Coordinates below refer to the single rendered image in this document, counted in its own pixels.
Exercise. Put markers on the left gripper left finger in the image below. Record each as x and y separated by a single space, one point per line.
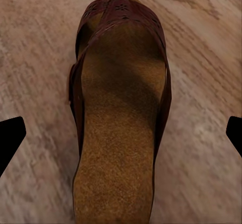
12 133

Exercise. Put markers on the sandal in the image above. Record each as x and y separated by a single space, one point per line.
119 92

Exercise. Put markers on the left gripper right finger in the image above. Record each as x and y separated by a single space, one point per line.
234 132

